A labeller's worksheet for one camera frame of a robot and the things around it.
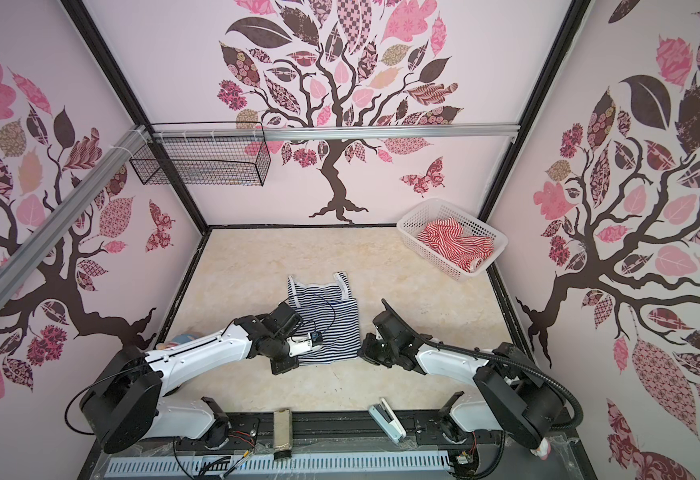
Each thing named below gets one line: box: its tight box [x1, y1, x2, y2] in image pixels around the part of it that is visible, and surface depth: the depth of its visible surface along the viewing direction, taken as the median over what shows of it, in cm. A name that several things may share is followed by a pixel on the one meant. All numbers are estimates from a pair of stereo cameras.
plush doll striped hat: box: [168, 333, 199, 346], surface depth 86 cm
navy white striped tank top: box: [287, 272, 361, 364], surface depth 94 cm
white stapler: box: [369, 397, 407, 443], surface depth 75 cm
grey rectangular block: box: [273, 409, 293, 452], surface depth 73 cm
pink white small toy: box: [536, 437, 551, 461], surface depth 68 cm
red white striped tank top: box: [418, 218, 494, 272], surface depth 111 cm
